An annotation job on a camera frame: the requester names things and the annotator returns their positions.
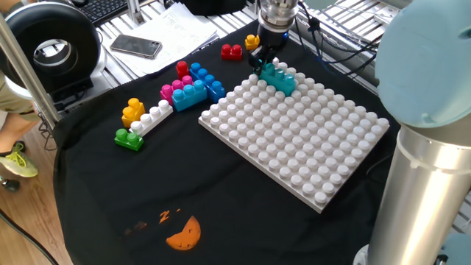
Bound light blue three-stud block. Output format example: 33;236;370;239
171;79;208;113

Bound white four-stud block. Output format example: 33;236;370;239
129;99;174;138

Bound red two-stud block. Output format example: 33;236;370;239
220;43;244;61

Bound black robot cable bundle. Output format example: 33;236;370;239
294;0;382;77

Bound teal four-stud block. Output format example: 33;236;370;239
259;62;297;97

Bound black floor cable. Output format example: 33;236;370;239
0;208;60;265

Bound black keyboard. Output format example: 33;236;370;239
71;0;130;27

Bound short aluminium post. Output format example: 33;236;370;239
127;0;146;27

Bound yellow two-stud block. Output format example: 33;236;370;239
121;97;146;129

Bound green yellow sneaker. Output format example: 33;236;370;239
0;141;40;179

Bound green two-stud block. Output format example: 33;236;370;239
113;127;145;152

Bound white paper sheets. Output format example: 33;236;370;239
97;2;221;78

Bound red single-stud block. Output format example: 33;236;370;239
175;60;191;81

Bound bare person leg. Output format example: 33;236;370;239
0;112;38;154

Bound aluminium frame post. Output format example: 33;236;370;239
0;14;62;128

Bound white studded baseplate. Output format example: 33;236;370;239
197;57;390;214

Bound black caster wheel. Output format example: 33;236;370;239
0;175;21;193

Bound black round ring device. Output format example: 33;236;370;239
0;1;107;97

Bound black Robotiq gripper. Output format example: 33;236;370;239
248;25;290;76

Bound black bulky object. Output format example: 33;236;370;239
180;0;247;17

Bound dark blue four-stud block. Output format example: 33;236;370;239
188;62;226;103

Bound black smartphone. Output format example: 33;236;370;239
109;34;163;60

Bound magenta three-stud block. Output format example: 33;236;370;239
160;74;194;106

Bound khaki shorts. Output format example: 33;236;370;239
0;71;38;121

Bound yellow four-stud block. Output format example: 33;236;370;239
244;34;261;52

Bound black cloth with orange print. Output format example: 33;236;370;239
53;18;402;265

